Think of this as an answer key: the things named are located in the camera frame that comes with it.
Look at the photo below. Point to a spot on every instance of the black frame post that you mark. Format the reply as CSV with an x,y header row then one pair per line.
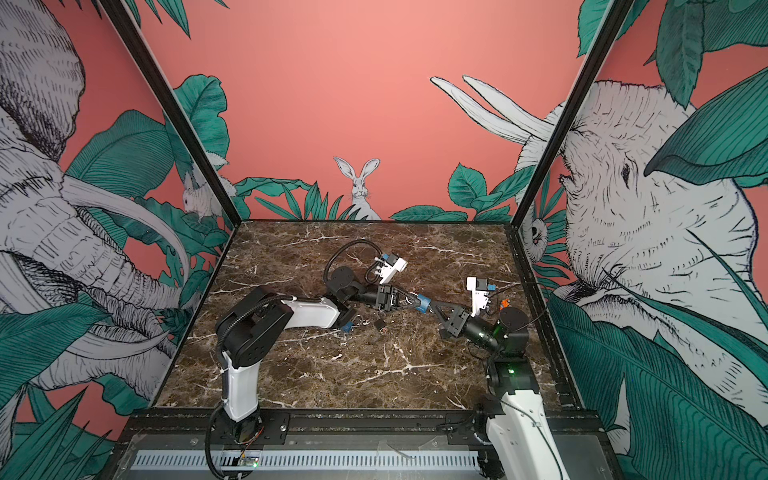
x,y
609,28
128,31

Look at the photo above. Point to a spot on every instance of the black front mounting rail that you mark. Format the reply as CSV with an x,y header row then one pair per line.
x,y
280,423

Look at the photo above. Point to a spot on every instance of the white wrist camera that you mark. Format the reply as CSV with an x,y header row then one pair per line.
x,y
481,291
387,266

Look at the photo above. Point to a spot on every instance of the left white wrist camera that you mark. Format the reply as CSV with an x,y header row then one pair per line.
x,y
387,266

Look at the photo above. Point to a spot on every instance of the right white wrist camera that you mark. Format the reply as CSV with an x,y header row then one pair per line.
x,y
481,291

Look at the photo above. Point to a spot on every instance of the white slotted cable duct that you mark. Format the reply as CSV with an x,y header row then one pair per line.
x,y
307,460

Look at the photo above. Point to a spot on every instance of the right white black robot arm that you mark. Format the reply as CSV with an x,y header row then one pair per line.
x,y
515,424

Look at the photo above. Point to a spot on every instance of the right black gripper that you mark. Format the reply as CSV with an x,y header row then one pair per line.
x,y
464,324

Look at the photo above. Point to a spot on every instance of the right black frame post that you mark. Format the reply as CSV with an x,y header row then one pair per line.
x,y
609,28

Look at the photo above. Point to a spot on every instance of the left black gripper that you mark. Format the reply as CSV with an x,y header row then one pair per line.
x,y
384,298

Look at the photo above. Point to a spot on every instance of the left black frame post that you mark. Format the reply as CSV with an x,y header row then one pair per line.
x,y
128,31

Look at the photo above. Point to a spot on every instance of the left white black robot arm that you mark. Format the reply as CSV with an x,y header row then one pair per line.
x,y
247,333

